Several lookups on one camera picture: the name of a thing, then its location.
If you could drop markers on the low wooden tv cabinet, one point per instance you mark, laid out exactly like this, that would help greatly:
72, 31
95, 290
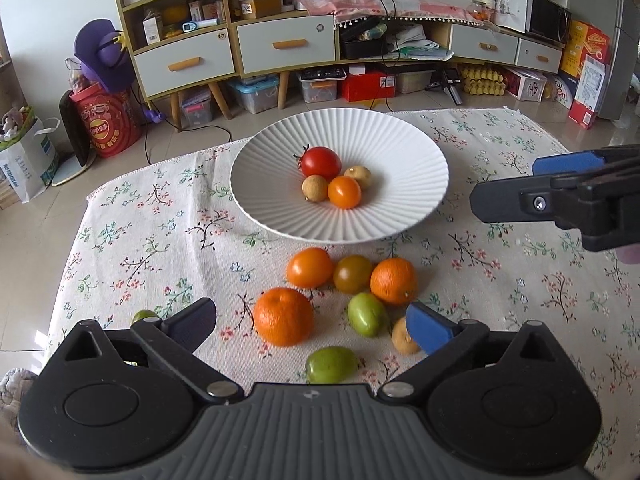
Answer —
456, 42

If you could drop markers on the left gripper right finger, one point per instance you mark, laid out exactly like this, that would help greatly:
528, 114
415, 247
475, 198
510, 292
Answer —
448, 347

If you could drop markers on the white microwave oven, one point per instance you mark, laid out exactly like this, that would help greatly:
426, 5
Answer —
543, 19

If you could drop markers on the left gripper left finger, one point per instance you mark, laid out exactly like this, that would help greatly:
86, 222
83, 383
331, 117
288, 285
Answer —
170, 344

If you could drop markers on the orange red carton box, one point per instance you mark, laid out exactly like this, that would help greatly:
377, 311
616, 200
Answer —
583, 40

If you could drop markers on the small orange cherry tomato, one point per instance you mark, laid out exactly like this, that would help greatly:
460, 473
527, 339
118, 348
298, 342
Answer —
344, 192

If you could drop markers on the white paper shopping bag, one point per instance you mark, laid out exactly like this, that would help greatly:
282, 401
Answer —
30, 162

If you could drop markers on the red tomato with stem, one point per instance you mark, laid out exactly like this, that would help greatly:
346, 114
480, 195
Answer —
319, 161

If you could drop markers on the large orange mandarin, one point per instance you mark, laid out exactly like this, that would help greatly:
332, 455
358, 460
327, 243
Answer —
283, 317

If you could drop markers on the yellow egg carton stack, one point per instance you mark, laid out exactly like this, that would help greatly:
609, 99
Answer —
482, 80

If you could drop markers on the pink cloth on cabinet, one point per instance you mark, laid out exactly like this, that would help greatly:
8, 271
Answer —
347, 11

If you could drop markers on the clear plastic storage box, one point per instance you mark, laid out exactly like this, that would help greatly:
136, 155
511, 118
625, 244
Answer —
255, 95

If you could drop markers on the red cardboard box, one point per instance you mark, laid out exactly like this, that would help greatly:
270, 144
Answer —
368, 86

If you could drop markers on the purple plush toy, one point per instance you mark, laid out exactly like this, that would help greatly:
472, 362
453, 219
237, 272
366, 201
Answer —
103, 56

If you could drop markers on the floral tablecloth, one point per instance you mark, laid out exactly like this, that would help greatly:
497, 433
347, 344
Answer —
165, 235

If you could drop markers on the olive brown tomato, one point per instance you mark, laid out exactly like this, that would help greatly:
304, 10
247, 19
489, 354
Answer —
352, 274

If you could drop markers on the checkered grey cushion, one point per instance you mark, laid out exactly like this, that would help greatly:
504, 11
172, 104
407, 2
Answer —
13, 388

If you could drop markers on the small orange mandarin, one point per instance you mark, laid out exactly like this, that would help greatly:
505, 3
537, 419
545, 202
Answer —
394, 282

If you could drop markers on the wooden drawer cabinet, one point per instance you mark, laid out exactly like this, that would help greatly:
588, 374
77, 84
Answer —
209, 56

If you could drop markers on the black flat panel stand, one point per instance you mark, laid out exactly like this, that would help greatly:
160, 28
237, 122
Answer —
81, 156

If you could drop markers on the tan longan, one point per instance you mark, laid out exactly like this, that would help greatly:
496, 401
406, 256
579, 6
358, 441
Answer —
401, 340
315, 189
361, 174

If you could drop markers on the white ribbed plate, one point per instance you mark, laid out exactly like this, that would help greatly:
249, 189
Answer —
410, 176

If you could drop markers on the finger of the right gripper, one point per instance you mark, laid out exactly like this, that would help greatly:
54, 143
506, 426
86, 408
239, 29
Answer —
522, 199
569, 162

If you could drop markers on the red snack bucket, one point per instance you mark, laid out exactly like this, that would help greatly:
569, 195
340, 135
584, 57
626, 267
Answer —
109, 119

